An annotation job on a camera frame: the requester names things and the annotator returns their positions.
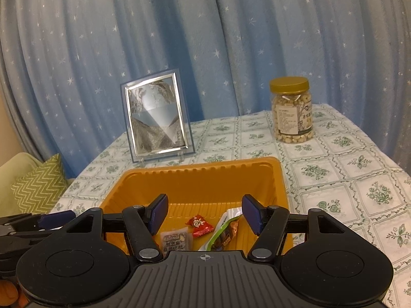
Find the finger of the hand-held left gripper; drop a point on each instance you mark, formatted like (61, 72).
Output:
(57, 218)

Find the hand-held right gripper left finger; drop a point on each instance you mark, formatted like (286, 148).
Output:
(159, 213)

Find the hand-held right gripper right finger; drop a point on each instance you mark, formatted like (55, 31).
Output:
(252, 213)

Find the grey snack packet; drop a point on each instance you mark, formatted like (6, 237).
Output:
(175, 240)

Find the green snack packet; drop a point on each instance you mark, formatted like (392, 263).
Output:
(224, 229)

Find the red white candy packet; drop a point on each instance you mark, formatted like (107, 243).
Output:
(199, 226)

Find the orange plastic tray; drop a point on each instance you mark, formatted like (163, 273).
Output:
(199, 183)

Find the person's left hand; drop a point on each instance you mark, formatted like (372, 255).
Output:
(8, 292)

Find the green zigzag cushion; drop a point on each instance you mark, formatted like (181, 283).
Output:
(40, 186)

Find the pale green sofa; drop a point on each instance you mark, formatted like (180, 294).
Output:
(12, 170)

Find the clear nut jar gold lid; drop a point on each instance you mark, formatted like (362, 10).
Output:
(292, 115)

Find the green floral tablecloth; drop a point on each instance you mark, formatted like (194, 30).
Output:
(353, 173)

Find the blue star curtain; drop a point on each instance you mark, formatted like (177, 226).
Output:
(224, 38)

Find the silver picture frame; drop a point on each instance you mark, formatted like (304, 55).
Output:
(155, 115)

